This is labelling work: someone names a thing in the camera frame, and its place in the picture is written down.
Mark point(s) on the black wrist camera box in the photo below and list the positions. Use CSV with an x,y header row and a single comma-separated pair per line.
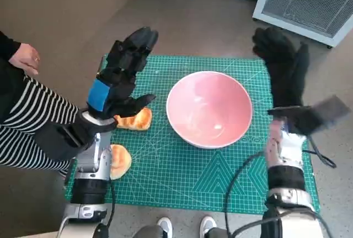
x,y
58,141
309,116

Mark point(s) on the white cabinet with mesh front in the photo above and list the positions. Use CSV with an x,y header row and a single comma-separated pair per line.
x,y
303,4

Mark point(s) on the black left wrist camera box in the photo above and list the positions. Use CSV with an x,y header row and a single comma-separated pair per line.
x,y
58,141

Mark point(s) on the pink bowl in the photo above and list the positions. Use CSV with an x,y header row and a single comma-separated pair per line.
x,y
209,105

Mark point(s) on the grey trouser leg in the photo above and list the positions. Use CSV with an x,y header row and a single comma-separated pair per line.
x,y
220,233
147,233

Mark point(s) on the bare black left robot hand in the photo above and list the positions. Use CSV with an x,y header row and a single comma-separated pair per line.
x,y
121,78

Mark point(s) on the green cutting mat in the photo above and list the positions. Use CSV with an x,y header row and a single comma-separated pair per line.
x,y
179,172

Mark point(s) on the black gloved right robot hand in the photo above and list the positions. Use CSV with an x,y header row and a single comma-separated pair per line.
x,y
284,67

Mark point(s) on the person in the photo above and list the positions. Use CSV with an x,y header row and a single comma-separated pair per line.
x,y
33,105

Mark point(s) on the pale round toy bun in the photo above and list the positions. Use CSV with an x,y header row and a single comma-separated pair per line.
x,y
121,161

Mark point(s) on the person's hand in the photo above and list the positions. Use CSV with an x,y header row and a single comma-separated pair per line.
x,y
26,56

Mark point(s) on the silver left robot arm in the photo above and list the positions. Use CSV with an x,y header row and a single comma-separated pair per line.
x,y
91,163

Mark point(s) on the white shoe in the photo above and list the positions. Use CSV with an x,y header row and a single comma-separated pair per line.
x,y
165,225
207,224

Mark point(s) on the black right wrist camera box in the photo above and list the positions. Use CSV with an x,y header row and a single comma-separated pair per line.
x,y
309,116

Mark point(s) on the orange braided toy bread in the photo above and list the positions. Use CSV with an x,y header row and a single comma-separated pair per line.
x,y
138,121

